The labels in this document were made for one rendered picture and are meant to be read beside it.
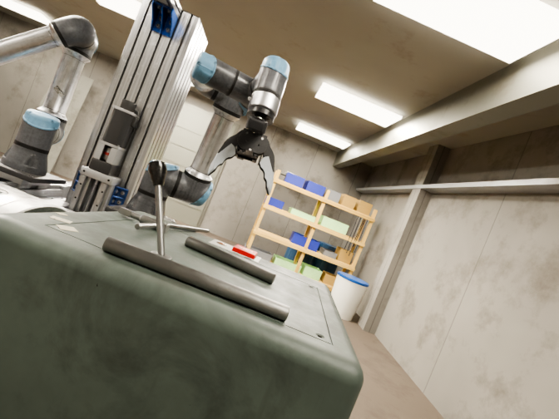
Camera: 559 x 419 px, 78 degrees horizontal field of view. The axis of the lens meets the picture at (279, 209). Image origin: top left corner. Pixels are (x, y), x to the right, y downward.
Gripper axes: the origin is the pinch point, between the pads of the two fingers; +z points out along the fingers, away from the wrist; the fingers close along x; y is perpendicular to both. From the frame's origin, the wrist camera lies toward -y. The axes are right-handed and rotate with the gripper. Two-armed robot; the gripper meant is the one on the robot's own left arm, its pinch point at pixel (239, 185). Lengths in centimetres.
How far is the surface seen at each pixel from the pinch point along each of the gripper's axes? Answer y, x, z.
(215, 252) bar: -7.0, 0.8, 16.7
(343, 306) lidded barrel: 469, -239, 20
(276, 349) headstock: -33.2, -9.7, 27.6
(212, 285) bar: -28.0, 0.3, 22.3
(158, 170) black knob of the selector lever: -17.6, 14.6, 6.4
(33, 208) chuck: -6.4, 35.3, 18.3
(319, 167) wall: 752, -212, -308
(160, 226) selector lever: -17.5, 11.2, 15.7
